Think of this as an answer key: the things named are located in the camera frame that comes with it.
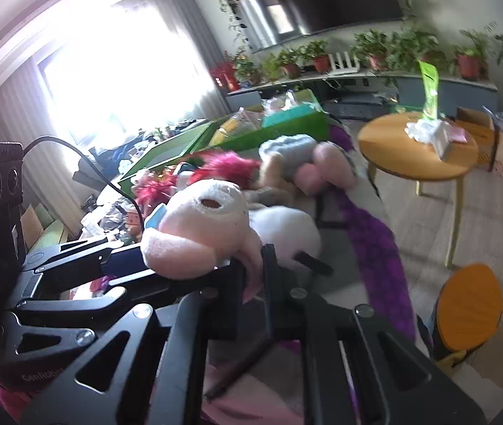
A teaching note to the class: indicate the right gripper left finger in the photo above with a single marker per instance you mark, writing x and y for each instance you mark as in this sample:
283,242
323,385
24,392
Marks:
212,304

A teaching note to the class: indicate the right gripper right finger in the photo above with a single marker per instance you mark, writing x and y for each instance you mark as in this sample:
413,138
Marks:
281,290

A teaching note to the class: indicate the pink plush pig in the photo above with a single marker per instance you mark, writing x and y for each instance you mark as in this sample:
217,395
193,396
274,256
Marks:
210,222

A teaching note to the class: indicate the green box with clutter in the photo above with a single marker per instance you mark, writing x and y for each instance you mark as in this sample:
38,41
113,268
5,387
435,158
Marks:
242,130

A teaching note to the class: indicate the red pink feather toy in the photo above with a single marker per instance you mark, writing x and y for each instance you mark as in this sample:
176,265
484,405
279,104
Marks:
153,188

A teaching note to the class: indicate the small pink teddy bear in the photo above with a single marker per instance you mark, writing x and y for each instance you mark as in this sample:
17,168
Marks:
300,163

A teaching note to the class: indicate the empty green box lid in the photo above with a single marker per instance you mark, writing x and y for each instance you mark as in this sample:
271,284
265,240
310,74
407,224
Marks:
166,152

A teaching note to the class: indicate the green scouring pad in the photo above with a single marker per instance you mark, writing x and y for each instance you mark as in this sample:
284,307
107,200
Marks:
284,115

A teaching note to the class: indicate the orange round stool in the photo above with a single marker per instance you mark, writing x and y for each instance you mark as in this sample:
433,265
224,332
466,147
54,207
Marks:
469,308

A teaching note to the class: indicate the round wooden side table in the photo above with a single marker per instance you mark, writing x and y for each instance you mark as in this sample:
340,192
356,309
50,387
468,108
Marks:
387,148

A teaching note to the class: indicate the potted plant red pot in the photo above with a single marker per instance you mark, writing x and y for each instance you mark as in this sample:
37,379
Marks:
316,52
472,58
245,69
287,60

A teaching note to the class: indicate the grey tv cabinet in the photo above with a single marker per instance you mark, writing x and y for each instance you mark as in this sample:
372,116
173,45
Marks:
365,95

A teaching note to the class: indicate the white gloves on table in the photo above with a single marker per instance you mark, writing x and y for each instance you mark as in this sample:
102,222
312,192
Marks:
429,132

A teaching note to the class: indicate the white wifi router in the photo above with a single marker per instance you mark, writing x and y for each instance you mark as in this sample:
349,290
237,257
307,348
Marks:
343,63

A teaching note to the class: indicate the brown cardboard box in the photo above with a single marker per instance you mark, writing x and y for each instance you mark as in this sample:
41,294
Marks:
487,129

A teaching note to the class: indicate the green snack bag standing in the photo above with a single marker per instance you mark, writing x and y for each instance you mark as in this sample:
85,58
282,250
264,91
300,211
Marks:
430,78

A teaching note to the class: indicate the large wall television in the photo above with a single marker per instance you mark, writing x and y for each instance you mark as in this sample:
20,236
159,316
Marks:
313,0

